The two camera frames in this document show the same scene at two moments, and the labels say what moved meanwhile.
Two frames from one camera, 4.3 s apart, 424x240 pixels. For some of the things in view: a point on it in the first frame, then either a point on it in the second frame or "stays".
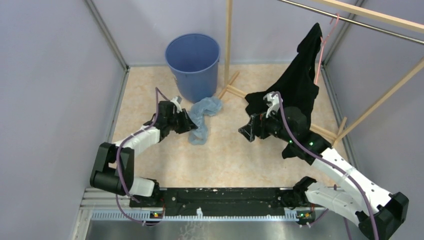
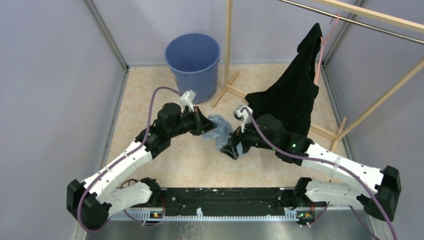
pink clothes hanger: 323,42 stays
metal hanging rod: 404,36 stays
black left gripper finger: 184,123 → 206,124
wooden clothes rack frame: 374,14 stays
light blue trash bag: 212,106 → 219,134
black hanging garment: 298,88 stays
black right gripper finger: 247,130 → 230,149
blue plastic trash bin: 194,58 stays
